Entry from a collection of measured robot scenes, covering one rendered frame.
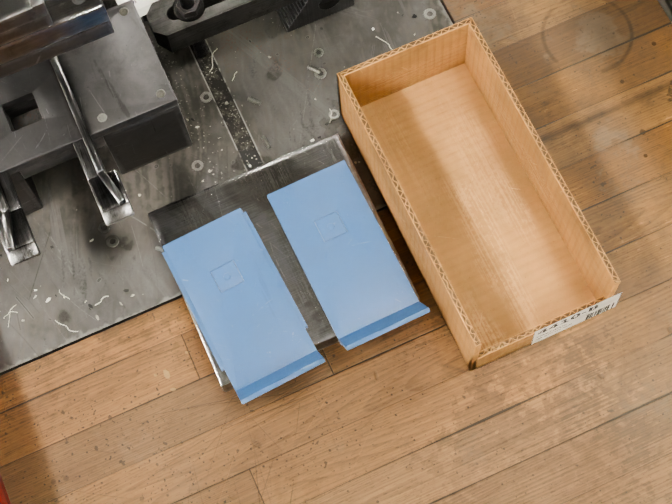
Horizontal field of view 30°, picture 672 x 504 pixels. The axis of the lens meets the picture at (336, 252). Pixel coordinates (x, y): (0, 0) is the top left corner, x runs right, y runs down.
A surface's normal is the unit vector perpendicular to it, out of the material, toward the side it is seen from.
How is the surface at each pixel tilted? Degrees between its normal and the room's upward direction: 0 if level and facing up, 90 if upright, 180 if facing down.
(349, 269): 0
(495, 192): 0
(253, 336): 0
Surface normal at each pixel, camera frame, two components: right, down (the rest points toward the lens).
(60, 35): 0.41, 0.85
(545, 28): -0.04, -0.35
